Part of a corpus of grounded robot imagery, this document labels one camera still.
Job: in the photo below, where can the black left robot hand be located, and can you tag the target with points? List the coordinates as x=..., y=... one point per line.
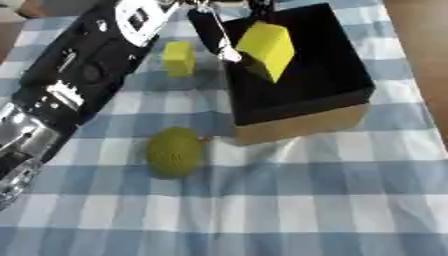
x=205, y=30

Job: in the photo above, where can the large yellow block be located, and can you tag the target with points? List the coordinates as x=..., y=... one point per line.
x=265, y=46

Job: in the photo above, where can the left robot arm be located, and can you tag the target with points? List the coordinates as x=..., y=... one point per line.
x=87, y=66

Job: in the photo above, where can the cardboard box with black inside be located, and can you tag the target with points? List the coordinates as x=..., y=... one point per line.
x=315, y=96

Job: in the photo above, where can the small yellow block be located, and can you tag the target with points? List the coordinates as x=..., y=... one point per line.
x=178, y=59

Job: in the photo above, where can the green round toy fruit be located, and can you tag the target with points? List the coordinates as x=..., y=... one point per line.
x=174, y=152

